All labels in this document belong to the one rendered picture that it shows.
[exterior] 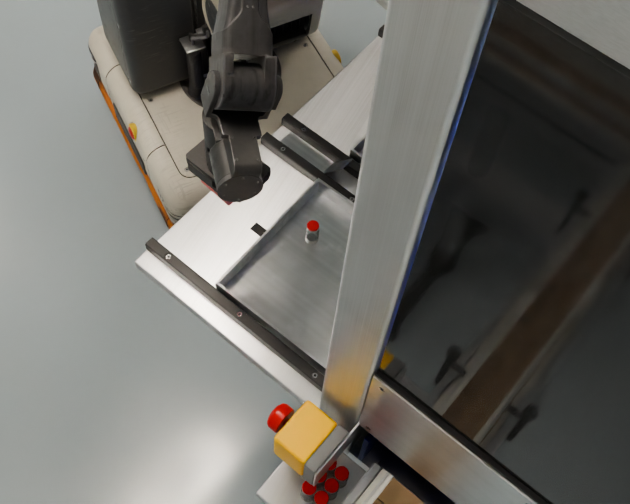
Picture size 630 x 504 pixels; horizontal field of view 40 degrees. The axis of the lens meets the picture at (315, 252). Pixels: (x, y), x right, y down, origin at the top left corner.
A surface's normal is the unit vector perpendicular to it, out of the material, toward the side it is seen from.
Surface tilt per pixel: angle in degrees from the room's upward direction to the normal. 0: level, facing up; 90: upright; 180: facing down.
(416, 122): 90
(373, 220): 90
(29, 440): 0
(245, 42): 40
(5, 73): 0
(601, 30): 90
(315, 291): 0
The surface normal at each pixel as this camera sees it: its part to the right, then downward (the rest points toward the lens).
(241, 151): 0.36, -0.44
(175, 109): 0.05, -0.47
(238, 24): 0.41, 0.12
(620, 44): -0.64, 0.66
